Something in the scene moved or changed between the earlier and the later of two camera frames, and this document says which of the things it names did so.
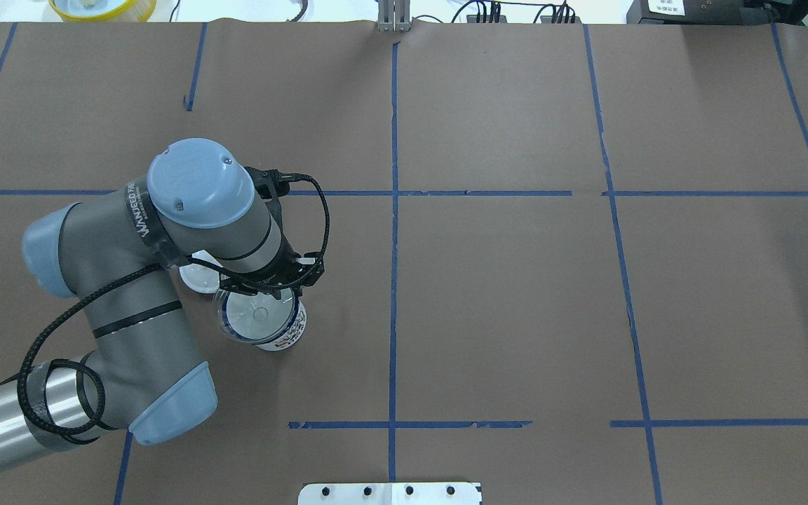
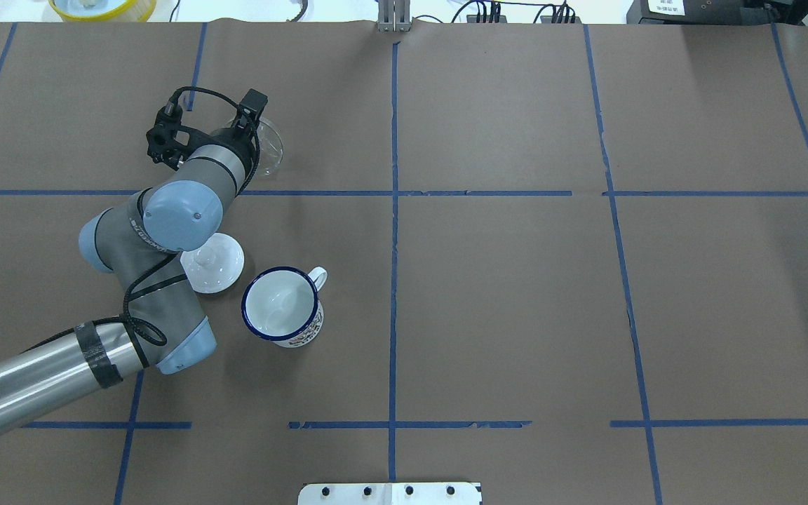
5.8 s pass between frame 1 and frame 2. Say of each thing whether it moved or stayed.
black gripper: moved
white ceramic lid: stayed
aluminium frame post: stayed
